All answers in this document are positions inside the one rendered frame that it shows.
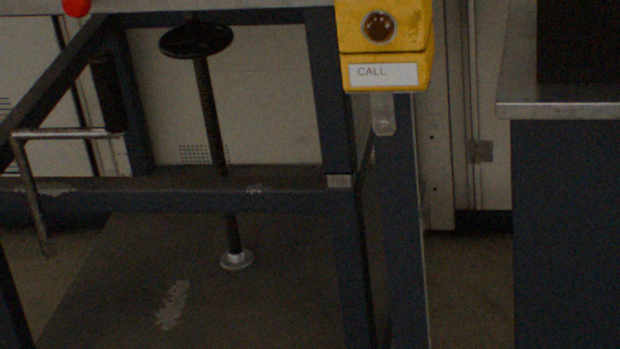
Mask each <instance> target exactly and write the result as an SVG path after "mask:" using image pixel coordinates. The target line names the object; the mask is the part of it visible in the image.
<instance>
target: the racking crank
mask: <svg viewBox="0 0 620 349"><path fill-rule="evenodd" d="M88 62H89V64H90V65H89V66H90V69H91V73H92V77H93V81H94V84H95V89H96V92H97V96H98V100H99V103H100V107H101V113H102V119H103V123H104V127H56V128H15V129H14V130H13V132H11V133H10V134H9V135H8V139H9V142H10V146H12V149H13V152H14V154H15V158H16V161H17V164H18V169H19V172H20V176H21V179H22V182H23V186H24V188H25V191H26V195H27V199H28V202H29V204H30V210H31V213H32V217H33V220H34V222H35V226H36V229H37V232H38V235H39V236H37V238H38V242H39V245H40V248H41V251H42V254H43V255H44V256H45V257H46V259H50V258H52V257H54V256H56V255H58V254H59V253H58V250H57V246H56V243H55V241H54V237H53V236H52V235H51V232H50V229H49V225H48V222H47V220H46V216H45V213H44V209H43V206H42V204H41V201H40V198H39V193H38V190H37V187H36V184H35V181H34V178H33V174H32V171H31V168H30V163H29V159H28V156H27V153H26V150H25V147H24V143H23V140H50V139H119V138H120V137H122V136H125V135H126V134H128V132H129V131H130V130H131V125H130V120H129V119H128V113H127V110H126V109H125V100H124V99H123V98H124V97H123V93H122V90H121V85H120V80H119V77H118V72H117V69H116V64H115V61H114V59H113V53H112V52H111V51H110V50H106V49H101V50H97V51H95V52H93V53H90V54H89V56H88Z"/></svg>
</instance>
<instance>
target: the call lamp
mask: <svg viewBox="0 0 620 349"><path fill-rule="evenodd" d="M397 31H398V24H397V21H396V20H395V18H394V16H392V15H391V14H390V13H389V12H387V11H385V10H382V9H376V10H371V11H370V12H368V13H366V14H365V15H364V17H363V19H362V21H361V32H362V35H363V36H364V37H365V39H366V40H368V41H369V42H372V43H374V44H385V43H388V42H391V41H392V40H393V39H394V38H395V36H396V34H397Z"/></svg>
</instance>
